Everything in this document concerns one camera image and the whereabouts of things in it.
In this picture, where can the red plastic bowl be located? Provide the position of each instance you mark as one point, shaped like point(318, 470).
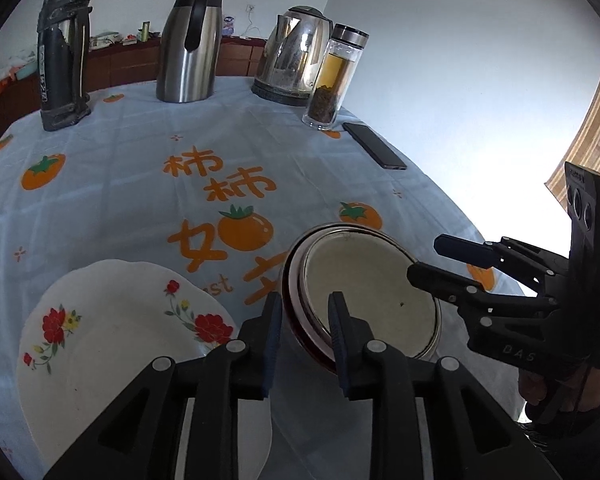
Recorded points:
point(300, 337)

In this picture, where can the stainless steel electric kettle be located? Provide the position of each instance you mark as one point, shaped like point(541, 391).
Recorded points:
point(290, 55)

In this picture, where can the person's right hand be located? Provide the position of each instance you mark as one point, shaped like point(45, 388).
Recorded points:
point(530, 387)

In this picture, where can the brown wooden cabinet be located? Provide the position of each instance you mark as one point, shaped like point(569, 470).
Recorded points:
point(125, 65)

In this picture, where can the person's right forearm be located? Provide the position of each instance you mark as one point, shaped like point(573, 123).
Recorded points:
point(595, 435)

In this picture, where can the bamboo blind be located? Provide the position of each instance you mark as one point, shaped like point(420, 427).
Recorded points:
point(592, 125)

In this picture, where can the stainless steel carafe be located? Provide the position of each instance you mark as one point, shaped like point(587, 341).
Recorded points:
point(185, 60)

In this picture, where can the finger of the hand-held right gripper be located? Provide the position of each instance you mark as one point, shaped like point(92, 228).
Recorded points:
point(465, 250)
point(445, 282)

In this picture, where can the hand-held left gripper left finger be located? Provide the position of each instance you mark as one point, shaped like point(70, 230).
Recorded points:
point(275, 345)

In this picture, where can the glass tea bottle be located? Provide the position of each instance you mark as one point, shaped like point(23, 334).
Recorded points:
point(330, 90)

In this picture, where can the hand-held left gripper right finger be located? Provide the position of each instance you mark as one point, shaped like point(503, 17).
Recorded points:
point(337, 345)

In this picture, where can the small green bottle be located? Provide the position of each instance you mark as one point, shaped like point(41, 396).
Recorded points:
point(144, 31)

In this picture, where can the black vacuum flask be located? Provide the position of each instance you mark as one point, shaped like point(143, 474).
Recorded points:
point(60, 60)

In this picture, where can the white plate with red flowers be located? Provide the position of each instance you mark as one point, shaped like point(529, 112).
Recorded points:
point(105, 360)

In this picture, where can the black smartphone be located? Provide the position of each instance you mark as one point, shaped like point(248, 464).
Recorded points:
point(375, 145)

